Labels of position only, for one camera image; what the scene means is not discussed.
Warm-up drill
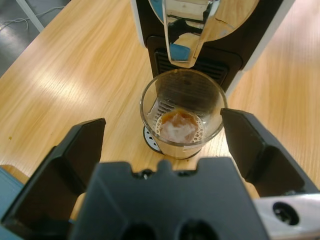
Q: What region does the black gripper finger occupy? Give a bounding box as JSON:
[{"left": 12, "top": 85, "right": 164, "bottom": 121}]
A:
[
  {"left": 0, "top": 117, "right": 107, "bottom": 235},
  {"left": 219, "top": 107, "right": 320, "bottom": 196}
]

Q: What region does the clear glass cup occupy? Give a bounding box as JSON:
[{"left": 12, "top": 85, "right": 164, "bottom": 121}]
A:
[{"left": 139, "top": 69, "right": 228, "bottom": 161}]

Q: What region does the white capsule coffee machine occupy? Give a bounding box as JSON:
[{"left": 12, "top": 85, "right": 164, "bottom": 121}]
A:
[{"left": 129, "top": 0, "right": 295, "bottom": 157}]

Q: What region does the white metal post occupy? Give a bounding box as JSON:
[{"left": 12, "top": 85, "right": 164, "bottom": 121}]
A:
[{"left": 18, "top": 0, "right": 69, "bottom": 34}]

